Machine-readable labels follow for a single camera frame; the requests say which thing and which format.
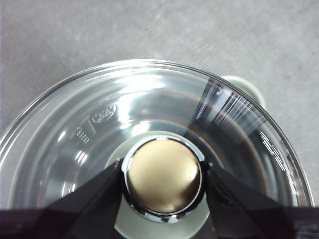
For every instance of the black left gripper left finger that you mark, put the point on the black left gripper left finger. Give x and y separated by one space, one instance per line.
82 214

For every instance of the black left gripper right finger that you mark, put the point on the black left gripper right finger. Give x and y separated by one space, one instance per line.
249 214

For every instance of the glass lid with green knob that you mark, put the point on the glass lid with green knob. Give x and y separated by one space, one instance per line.
164 174

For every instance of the pale green electric cooking pot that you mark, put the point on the pale green electric cooking pot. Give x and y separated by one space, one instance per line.
250 87

